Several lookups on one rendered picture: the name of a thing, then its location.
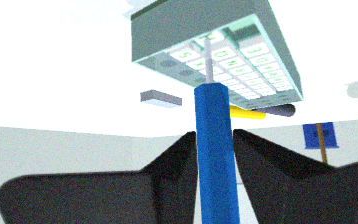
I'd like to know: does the blue stylus with grey tip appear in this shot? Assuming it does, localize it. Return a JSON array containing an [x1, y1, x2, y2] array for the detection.
[[194, 59, 240, 224]]

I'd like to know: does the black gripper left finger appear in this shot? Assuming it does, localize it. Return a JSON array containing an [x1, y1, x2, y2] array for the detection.
[[0, 131, 198, 224]]

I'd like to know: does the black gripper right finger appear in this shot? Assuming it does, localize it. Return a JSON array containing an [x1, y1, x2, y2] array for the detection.
[[233, 129, 358, 224]]

